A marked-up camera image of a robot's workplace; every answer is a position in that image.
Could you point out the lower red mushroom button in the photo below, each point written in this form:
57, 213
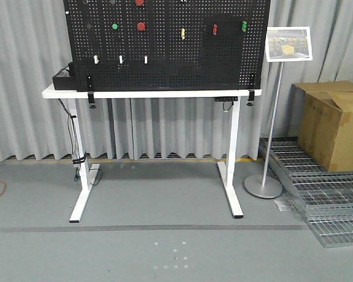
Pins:
141, 26

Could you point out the red mushroom button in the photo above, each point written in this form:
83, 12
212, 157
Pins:
139, 2
141, 26

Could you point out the upper red mushroom button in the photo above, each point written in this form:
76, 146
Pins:
139, 2

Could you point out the white standing desk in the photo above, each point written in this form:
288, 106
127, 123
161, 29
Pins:
226, 168

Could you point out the desk control panel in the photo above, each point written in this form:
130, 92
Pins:
226, 99

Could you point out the right black clamp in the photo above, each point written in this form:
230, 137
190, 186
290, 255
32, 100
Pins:
251, 96

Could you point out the black clamp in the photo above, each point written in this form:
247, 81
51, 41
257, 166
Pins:
90, 86
251, 96

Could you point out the left black clamp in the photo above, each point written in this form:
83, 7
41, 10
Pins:
90, 86

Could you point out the black perforated pegboard panel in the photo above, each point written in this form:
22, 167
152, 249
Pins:
202, 61

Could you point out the black electronics box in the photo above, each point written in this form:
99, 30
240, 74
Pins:
65, 79

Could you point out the silver sign stand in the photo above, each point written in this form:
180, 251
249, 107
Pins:
283, 44

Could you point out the cardboard box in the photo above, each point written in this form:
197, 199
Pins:
326, 130

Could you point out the metal floor grating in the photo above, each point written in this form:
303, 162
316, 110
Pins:
323, 199

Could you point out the grey curtain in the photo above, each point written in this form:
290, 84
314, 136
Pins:
34, 46

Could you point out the green toggle switch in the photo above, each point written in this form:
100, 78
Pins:
244, 26

